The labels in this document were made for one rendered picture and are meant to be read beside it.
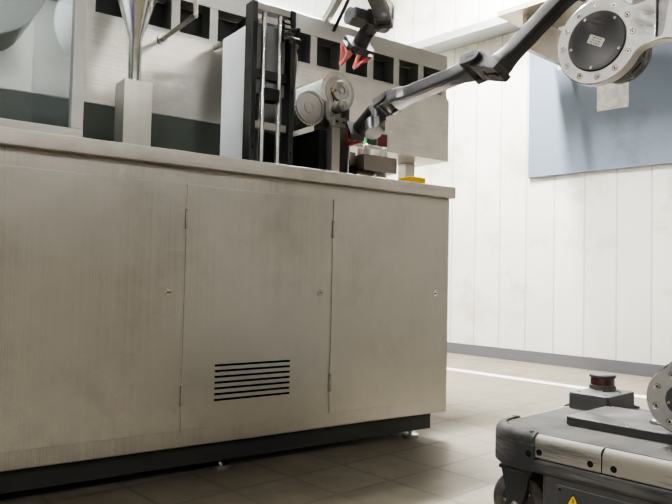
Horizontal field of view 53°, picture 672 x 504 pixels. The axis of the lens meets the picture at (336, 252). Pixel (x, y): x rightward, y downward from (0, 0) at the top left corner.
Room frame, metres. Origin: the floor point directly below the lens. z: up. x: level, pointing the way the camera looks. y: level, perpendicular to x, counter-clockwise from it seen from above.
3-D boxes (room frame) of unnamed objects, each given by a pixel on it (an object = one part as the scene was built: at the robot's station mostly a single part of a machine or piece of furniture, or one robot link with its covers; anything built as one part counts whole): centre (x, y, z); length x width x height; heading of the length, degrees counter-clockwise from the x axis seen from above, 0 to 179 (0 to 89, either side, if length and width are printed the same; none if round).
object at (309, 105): (2.49, 0.18, 1.17); 0.26 x 0.12 x 0.12; 36
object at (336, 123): (2.40, 0.01, 1.05); 0.06 x 0.05 x 0.31; 36
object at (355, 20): (2.21, -0.09, 1.43); 0.12 x 0.12 x 0.09; 33
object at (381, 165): (2.69, -0.05, 1.00); 0.40 x 0.16 x 0.06; 36
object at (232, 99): (2.39, 0.37, 1.17); 0.34 x 0.05 x 0.54; 36
